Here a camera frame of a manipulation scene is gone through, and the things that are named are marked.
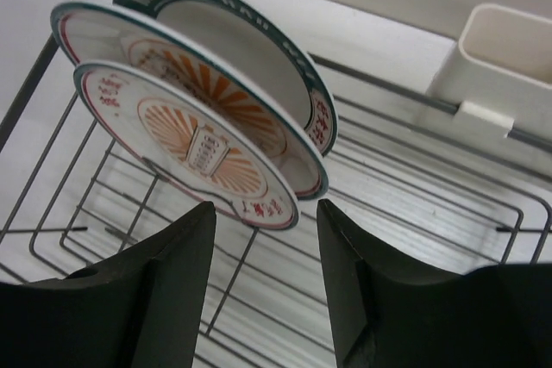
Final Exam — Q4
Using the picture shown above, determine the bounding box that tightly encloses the grey wire dish rack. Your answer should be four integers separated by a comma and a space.
0, 0, 552, 368

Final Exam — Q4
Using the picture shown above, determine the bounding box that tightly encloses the rearmost teal lettered plate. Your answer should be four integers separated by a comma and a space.
113, 0, 338, 155

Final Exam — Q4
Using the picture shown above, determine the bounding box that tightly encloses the white cutlery holder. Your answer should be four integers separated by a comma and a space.
428, 3, 551, 139

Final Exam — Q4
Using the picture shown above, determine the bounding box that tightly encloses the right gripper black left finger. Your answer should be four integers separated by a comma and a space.
1, 202, 216, 367

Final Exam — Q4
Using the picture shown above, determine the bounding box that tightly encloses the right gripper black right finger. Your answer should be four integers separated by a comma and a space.
317, 199, 551, 367

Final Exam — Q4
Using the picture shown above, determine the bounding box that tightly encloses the red rim plate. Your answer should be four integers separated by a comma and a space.
50, 0, 329, 200

